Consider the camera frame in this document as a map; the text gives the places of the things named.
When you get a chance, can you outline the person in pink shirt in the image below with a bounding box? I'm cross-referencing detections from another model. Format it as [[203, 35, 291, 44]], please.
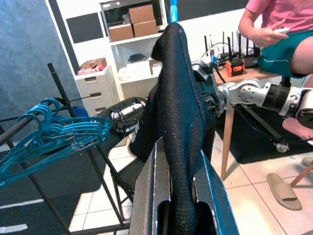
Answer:
[[238, 0, 313, 141]]

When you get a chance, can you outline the white drawer unit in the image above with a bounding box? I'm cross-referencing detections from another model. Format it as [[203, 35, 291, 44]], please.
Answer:
[[74, 65, 119, 118]]

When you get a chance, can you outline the black folding chair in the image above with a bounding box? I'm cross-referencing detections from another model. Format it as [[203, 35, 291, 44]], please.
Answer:
[[96, 137, 145, 227]]

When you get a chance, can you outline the white box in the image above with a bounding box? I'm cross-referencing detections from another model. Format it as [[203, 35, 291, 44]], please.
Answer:
[[118, 60, 153, 79]]

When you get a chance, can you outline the black floor mat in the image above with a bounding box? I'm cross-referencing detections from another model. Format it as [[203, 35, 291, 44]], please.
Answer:
[[0, 146, 106, 235], [215, 105, 313, 165]]

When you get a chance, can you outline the light wooden table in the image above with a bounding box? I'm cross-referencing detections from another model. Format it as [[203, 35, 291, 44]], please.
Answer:
[[192, 60, 294, 181]]

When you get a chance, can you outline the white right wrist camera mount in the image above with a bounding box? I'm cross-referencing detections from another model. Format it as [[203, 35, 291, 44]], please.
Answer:
[[192, 58, 218, 84]]

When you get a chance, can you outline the white remote controller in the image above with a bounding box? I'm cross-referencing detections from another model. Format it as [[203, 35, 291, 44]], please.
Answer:
[[273, 26, 291, 35]]

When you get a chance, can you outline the dark blue garment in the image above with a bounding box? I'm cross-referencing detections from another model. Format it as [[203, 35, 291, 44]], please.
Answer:
[[129, 22, 217, 235]]

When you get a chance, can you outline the orange black device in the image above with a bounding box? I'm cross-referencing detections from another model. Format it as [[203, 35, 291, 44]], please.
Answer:
[[225, 58, 246, 77]]

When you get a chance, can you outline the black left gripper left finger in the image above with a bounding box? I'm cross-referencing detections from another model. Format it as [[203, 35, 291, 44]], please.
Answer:
[[129, 136, 172, 235]]

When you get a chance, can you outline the light wooden chair leg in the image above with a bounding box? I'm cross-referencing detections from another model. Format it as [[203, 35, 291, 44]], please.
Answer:
[[290, 161, 313, 187]]

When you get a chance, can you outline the pink cardboard box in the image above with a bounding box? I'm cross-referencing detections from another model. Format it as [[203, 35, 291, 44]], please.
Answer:
[[77, 57, 108, 75]]

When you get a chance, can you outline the black clothes rack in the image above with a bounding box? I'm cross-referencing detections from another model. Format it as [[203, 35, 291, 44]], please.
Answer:
[[0, 62, 130, 235]]

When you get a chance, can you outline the black round object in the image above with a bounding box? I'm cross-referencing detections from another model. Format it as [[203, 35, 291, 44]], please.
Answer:
[[128, 53, 148, 63]]

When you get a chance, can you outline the black router with antennas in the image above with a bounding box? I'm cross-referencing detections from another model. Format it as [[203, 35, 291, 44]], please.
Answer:
[[244, 36, 262, 69], [203, 30, 243, 67]]

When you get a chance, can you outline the black office chair base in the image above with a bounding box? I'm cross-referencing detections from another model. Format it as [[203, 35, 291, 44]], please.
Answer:
[[234, 104, 291, 153]]

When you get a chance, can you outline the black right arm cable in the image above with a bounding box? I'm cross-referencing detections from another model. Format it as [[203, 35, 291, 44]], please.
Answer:
[[211, 65, 227, 84]]

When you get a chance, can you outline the white shelf unit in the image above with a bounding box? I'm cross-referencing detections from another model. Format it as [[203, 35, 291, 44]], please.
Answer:
[[99, 0, 172, 100]]

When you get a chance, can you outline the black open bag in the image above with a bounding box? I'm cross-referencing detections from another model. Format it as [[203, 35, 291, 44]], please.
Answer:
[[94, 96, 149, 139]]

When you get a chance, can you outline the black wall panel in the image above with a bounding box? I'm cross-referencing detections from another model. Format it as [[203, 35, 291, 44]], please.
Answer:
[[65, 12, 105, 45]]

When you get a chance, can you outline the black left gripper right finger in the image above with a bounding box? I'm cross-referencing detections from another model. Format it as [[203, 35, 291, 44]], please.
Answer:
[[192, 149, 240, 235]]

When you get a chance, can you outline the small brown cardboard box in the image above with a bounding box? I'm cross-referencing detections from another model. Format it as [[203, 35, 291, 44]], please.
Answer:
[[108, 23, 134, 43], [133, 20, 158, 38], [129, 4, 156, 24]]

